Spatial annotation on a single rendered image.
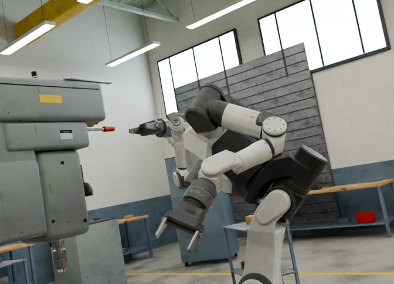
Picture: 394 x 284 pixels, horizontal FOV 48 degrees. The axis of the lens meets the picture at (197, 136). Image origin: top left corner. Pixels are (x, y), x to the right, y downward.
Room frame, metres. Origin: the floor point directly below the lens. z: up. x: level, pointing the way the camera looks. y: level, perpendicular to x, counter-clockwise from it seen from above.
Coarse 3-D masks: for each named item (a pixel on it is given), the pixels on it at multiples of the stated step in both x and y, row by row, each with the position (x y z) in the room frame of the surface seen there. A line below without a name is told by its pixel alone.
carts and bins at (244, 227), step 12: (252, 216) 5.21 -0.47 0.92; (228, 228) 5.30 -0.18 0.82; (240, 228) 5.01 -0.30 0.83; (288, 228) 4.89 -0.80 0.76; (228, 240) 5.49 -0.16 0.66; (288, 240) 4.89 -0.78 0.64; (228, 252) 5.48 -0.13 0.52; (0, 264) 5.62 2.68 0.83; (12, 264) 5.53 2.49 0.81; (24, 264) 5.70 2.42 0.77
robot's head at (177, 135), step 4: (184, 124) 1.77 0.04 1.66; (184, 128) 1.80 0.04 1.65; (172, 132) 1.81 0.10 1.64; (176, 132) 1.79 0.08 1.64; (180, 132) 1.79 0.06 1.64; (172, 136) 1.83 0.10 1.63; (176, 136) 1.81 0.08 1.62; (180, 136) 1.80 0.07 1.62; (176, 140) 1.84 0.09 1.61; (180, 140) 1.83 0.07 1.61
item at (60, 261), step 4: (64, 252) 1.67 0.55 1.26; (56, 256) 1.65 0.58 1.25; (60, 256) 1.65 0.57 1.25; (64, 256) 1.66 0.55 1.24; (56, 260) 1.65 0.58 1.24; (60, 260) 1.65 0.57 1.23; (64, 260) 1.66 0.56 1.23; (56, 264) 1.65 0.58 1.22; (60, 264) 1.65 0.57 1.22; (64, 264) 1.66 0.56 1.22; (56, 268) 1.65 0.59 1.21; (60, 268) 1.65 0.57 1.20
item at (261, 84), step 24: (288, 48) 8.99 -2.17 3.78; (240, 72) 9.74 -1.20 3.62; (264, 72) 9.40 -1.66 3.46; (288, 72) 9.05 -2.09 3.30; (192, 96) 10.69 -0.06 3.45; (240, 96) 9.84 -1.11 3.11; (264, 96) 9.47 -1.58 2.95; (288, 96) 9.12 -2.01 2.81; (312, 96) 8.80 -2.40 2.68; (288, 120) 9.18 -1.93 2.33; (312, 120) 8.87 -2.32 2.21; (288, 144) 9.25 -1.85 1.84; (312, 144) 8.93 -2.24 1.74; (240, 216) 10.20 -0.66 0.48; (312, 216) 9.12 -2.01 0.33; (336, 216) 8.81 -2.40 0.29
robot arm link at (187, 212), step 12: (192, 192) 1.33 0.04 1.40; (204, 192) 1.33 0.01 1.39; (180, 204) 1.33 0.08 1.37; (192, 204) 1.32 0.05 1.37; (204, 204) 1.32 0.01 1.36; (168, 216) 1.31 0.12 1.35; (180, 216) 1.30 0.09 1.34; (192, 216) 1.31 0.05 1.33; (204, 216) 1.33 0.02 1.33; (180, 228) 1.34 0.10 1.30; (192, 228) 1.30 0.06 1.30
